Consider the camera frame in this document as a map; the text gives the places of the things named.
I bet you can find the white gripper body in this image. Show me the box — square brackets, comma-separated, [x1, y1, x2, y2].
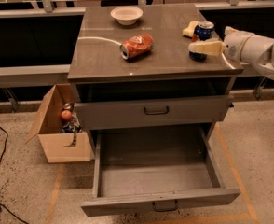
[224, 26, 254, 63]

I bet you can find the blue pepsi can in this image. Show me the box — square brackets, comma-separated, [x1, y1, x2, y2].
[189, 21, 214, 62]

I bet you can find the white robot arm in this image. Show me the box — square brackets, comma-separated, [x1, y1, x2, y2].
[188, 26, 274, 80]

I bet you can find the crushed orange soda can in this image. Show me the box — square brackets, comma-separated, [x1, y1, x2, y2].
[120, 34, 154, 60]

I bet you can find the closed top drawer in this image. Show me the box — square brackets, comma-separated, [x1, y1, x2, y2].
[75, 95, 231, 130]

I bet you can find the grey drawer cabinet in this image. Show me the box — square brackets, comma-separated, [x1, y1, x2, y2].
[66, 3, 244, 161]

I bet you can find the open middle drawer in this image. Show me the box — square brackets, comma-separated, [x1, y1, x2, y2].
[82, 124, 240, 217]

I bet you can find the yellow sponge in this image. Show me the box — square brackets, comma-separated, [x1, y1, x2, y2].
[182, 21, 199, 37]

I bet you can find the white bowl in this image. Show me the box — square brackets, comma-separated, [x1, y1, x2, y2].
[110, 7, 143, 26]

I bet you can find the red apple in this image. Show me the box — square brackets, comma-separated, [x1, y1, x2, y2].
[61, 110, 72, 121]

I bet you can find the cardboard box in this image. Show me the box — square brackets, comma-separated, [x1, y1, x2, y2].
[26, 84, 93, 163]

